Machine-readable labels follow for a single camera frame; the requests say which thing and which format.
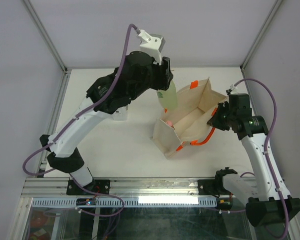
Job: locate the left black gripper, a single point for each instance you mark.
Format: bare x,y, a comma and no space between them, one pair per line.
164,75

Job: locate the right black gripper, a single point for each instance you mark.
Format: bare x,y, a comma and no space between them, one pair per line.
213,120

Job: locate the green bottle beige cap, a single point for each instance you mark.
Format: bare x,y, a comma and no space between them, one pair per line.
168,98

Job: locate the beige canvas bag orange handles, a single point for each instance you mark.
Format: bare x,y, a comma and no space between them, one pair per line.
197,103

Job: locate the white bottle black cap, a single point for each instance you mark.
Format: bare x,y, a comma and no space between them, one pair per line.
121,114

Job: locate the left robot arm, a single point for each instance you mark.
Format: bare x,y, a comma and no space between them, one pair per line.
103,99

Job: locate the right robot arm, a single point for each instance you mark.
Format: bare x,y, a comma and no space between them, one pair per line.
270,202

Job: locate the black connector box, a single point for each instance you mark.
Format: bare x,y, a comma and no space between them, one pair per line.
224,204

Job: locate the small electronics board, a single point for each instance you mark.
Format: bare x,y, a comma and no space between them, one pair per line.
86,201

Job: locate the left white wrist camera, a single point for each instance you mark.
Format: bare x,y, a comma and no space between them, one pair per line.
151,44

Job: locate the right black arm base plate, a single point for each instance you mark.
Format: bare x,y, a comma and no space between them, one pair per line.
211,187

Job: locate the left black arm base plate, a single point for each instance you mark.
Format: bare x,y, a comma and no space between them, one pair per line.
97,186

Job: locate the aluminium mounting rail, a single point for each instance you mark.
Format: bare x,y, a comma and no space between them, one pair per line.
122,187

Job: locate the grey slotted cable duct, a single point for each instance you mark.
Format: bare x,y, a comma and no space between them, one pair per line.
142,201

